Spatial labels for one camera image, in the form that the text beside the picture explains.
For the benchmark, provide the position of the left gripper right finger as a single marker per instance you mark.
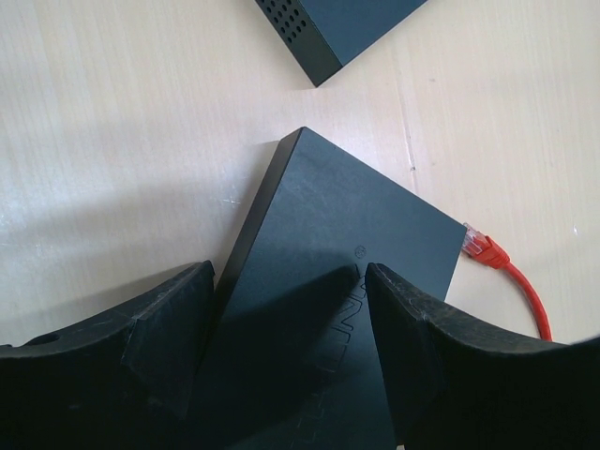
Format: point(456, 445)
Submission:
point(453, 381)

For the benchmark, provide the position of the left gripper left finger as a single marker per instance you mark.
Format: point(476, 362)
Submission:
point(122, 379)

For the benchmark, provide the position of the black network switch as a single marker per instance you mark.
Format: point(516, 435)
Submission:
point(292, 361)
point(324, 36)

